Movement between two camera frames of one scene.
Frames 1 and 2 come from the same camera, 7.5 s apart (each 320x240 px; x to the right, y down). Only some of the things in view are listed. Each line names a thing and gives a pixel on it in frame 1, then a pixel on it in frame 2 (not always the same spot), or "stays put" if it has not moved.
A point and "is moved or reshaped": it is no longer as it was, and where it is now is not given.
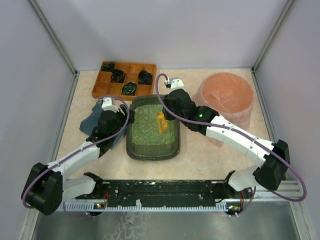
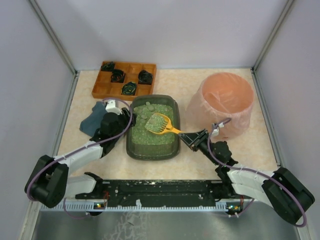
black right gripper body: (167, 110) to (195, 140)
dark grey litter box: (144, 139) stays put
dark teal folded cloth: (91, 123) stays put
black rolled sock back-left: (109, 66) stays put
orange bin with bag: (227, 96) stays put
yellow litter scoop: (163, 123) is moved or reshaped
